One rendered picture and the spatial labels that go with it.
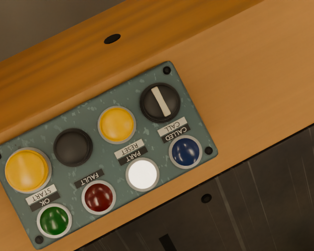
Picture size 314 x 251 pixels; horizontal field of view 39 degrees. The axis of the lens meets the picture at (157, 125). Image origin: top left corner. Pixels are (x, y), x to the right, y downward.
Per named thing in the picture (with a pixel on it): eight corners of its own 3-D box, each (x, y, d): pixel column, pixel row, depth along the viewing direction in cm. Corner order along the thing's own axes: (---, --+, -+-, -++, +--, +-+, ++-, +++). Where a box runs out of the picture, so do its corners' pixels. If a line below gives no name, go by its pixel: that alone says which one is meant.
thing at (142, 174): (121, 167, 31) (126, 178, 30) (148, 153, 32) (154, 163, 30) (131, 184, 33) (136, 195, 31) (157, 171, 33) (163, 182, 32)
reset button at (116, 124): (94, 117, 32) (92, 116, 30) (124, 102, 32) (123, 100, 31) (109, 147, 31) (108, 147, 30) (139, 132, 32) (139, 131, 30)
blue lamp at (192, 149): (164, 144, 32) (171, 155, 31) (191, 130, 32) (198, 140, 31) (172, 162, 33) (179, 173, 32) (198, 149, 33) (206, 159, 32)
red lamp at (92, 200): (77, 189, 31) (80, 201, 30) (105, 175, 31) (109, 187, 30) (88, 206, 32) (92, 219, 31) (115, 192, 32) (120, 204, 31)
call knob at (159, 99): (135, 95, 32) (135, 93, 31) (167, 79, 32) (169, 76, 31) (152, 127, 32) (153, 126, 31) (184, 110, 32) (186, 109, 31)
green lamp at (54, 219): (33, 212, 31) (34, 226, 30) (61, 198, 31) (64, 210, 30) (46, 229, 32) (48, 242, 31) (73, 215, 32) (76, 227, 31)
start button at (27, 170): (0, 161, 31) (-5, 162, 30) (38, 142, 31) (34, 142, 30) (19, 197, 31) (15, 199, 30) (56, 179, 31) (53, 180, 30)
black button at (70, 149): (50, 140, 31) (47, 140, 30) (80, 124, 31) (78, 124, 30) (66, 170, 31) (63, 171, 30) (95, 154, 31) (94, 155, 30)
